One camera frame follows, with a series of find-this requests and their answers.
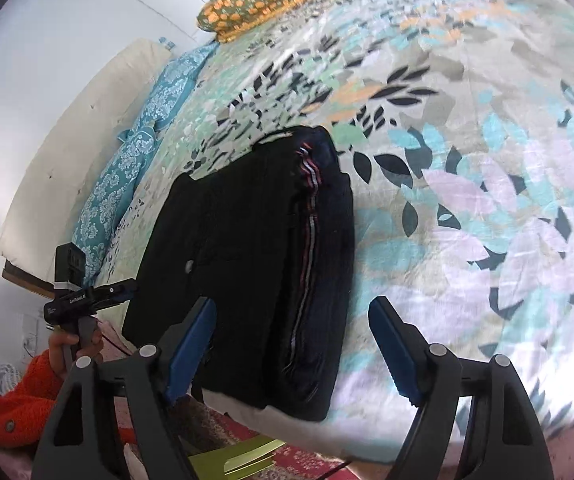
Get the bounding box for white mattress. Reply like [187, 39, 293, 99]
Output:
[0, 37, 174, 271]

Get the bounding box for blue patterned cloth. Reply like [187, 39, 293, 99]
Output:
[71, 40, 220, 281]

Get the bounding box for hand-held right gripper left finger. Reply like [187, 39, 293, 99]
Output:
[32, 296, 218, 480]

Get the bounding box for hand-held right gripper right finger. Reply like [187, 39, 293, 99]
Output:
[368, 296, 555, 480]

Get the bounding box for wooden bed frame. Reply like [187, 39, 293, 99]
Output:
[1, 259, 59, 302]

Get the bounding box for black pants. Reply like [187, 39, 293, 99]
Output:
[121, 126, 357, 422]

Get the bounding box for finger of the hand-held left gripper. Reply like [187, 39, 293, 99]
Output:
[94, 281, 137, 307]

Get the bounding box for green plastic stool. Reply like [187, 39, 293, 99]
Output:
[187, 435, 288, 480]

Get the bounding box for floral leaf print bed sheet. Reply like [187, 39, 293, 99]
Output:
[74, 0, 574, 466]

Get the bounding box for person's left hand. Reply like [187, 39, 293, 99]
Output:
[47, 332, 103, 381]

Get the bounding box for red patterned rug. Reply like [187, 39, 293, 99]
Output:
[117, 400, 368, 480]

